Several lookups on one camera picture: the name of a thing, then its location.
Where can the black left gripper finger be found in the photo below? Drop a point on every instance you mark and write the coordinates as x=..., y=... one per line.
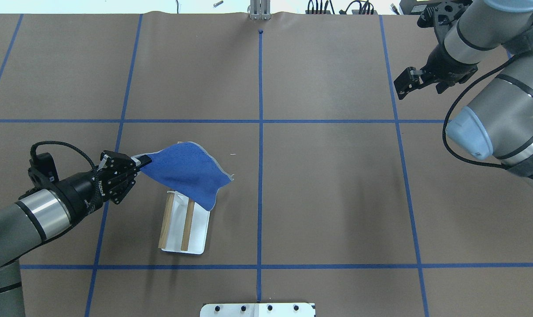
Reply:
x=141, y=161

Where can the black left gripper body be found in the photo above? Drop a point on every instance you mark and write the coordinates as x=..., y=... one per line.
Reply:
x=80, y=190

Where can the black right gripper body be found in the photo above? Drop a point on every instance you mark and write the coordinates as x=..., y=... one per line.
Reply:
x=447, y=65

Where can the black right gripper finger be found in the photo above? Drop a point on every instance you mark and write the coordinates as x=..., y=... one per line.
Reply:
x=409, y=80

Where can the blue towel with grey trim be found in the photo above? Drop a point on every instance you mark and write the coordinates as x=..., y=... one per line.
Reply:
x=189, y=169

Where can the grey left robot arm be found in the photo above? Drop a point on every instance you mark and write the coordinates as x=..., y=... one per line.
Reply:
x=52, y=208

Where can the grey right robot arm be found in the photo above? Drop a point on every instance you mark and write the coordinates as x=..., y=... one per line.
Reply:
x=491, y=122

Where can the left wooden rack rod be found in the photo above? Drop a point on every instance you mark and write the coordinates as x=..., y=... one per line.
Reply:
x=164, y=231

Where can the wooden rack rod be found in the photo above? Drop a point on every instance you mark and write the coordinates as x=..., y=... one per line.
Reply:
x=187, y=225
x=164, y=231

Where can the white towel rack base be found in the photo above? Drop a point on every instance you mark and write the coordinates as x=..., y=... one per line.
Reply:
x=199, y=230

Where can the right wooden rack rod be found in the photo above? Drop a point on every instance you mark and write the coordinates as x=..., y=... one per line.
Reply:
x=187, y=225

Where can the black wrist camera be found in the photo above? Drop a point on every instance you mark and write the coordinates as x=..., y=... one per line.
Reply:
x=42, y=170

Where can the aluminium frame post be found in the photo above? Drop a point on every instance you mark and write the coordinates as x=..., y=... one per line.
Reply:
x=259, y=10

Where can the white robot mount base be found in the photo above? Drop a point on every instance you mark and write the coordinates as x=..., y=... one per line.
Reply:
x=276, y=309

